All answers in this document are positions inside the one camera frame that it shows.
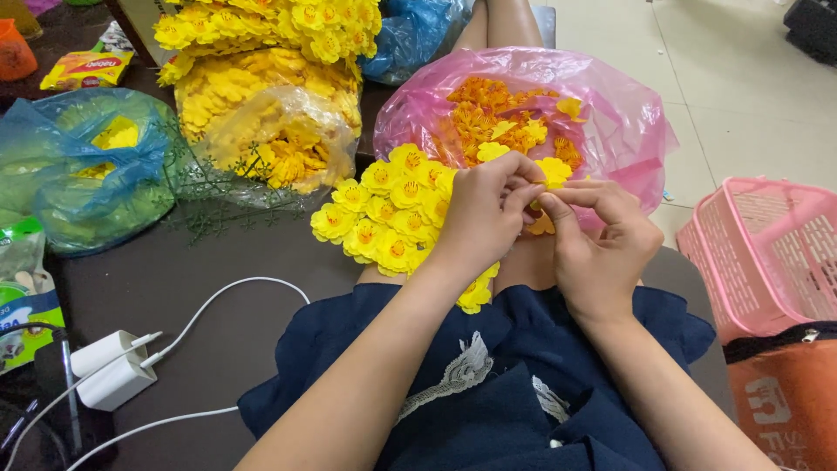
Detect cardboard box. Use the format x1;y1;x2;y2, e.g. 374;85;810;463
105;0;179;69

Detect green plastic stems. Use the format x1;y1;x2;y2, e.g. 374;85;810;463
153;116;310;248

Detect white charger plug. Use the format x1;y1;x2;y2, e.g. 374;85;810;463
76;356;158;412
70;330;149;378

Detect orange fabric bag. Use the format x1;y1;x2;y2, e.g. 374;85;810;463
722;321;837;471

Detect black power strip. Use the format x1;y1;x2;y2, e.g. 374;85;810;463
0;323;120;471

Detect green and blue packet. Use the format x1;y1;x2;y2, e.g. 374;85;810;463
0;281;67;375

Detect pink plastic bag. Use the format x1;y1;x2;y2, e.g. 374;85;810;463
373;46;680;235

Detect small yellow flower piece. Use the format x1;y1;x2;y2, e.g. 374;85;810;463
531;179;557;212

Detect dark blue dress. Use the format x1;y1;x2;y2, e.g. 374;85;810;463
237;282;718;471

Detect pile of orange flower centres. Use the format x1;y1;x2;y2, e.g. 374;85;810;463
432;76;586;172

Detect heap of yellow flower bunches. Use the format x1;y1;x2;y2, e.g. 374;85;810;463
152;0;383;87

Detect person's right leg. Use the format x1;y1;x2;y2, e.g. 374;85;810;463
487;0;646;293

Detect bunch of finished yellow flowers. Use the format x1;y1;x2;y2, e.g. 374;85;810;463
310;143;502;315

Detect white and green wrapper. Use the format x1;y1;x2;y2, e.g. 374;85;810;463
92;20;136;55

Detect person's right hand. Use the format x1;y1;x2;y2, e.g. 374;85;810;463
537;179;665;323

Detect person's left hand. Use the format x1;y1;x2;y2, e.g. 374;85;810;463
428;151;548;283

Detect clear bag of yellow petals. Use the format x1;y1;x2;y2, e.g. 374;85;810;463
171;47;364;209

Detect clear bag of seeds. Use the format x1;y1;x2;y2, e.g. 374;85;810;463
0;217;57;297

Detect pink plastic basket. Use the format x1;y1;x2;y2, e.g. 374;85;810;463
675;175;837;347

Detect blue bag of green leaves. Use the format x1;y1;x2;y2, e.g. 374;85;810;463
0;88;179;257

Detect black object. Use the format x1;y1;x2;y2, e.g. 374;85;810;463
783;0;837;68

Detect crumpled blue plastic bag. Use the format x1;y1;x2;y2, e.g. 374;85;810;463
358;0;473;87

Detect green plastic cup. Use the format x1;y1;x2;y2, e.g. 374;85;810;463
0;0;44;40

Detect white charging cable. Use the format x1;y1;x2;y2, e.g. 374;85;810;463
0;331;164;471
139;276;312;370
65;406;240;471

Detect yellow snack packet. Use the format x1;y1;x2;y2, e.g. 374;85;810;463
39;49;136;92

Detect orange plastic cup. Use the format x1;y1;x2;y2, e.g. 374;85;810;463
0;18;39;83

